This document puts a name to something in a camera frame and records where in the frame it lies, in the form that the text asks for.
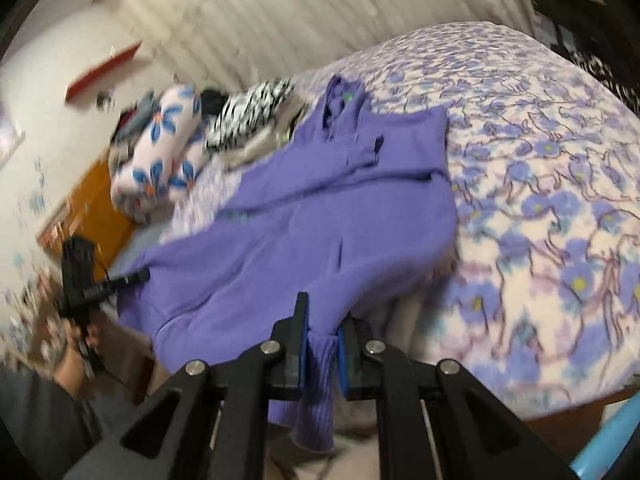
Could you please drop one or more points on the white curtain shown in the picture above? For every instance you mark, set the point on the white curtain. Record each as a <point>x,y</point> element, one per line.
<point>325,15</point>

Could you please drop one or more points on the person's left forearm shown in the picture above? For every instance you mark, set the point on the person's left forearm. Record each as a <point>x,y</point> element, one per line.
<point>70,382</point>

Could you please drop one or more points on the person's left hand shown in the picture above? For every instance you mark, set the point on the person's left hand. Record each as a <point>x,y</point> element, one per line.
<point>92,345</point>

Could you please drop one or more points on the light blue object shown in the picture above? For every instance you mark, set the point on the light blue object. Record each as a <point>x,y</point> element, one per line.
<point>602,455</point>

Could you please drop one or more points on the pile of dark clothes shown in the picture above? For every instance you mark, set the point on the pile of dark clothes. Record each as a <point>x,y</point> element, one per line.
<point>132,120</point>

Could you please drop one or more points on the black clothing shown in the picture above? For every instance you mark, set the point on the black clothing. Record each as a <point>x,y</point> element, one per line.
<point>212,101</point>

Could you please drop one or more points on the black bag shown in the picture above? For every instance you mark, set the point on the black bag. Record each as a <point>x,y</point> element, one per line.
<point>600,50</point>

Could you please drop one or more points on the folded cream clothes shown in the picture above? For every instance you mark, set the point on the folded cream clothes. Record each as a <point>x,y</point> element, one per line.
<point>260,147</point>

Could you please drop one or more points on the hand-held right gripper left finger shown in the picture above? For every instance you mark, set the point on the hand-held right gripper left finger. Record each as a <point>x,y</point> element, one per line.
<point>289,360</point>

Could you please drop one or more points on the light blue bed sheet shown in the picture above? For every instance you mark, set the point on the light blue bed sheet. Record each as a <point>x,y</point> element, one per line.
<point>137,247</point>

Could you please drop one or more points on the black and white printed garment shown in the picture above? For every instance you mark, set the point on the black and white printed garment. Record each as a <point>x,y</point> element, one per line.
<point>247,110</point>

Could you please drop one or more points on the red wall shelf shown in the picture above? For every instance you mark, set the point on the red wall shelf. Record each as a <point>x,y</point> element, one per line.
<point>102,72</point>

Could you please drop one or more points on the purple floral blanket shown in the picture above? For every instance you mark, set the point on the purple floral blanket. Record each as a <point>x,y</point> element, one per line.
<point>550,185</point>

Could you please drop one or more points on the wooden headboard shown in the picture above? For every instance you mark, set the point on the wooden headboard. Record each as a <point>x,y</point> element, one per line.
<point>97,205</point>

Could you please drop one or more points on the rolled blue flower quilt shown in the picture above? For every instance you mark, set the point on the rolled blue flower quilt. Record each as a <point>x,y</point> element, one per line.
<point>160,160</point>

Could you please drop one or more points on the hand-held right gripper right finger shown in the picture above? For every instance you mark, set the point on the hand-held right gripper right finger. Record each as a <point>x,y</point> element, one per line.
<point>345,360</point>

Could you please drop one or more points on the wooden bed side rail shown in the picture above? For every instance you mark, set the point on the wooden bed side rail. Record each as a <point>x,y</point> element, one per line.
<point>575,412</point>

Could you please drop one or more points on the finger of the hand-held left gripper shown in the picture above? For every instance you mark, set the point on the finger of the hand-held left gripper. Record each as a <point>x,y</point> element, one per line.
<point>127,280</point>

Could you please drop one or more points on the purple zip hoodie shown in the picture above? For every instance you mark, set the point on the purple zip hoodie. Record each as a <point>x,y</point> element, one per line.
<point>300,210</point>

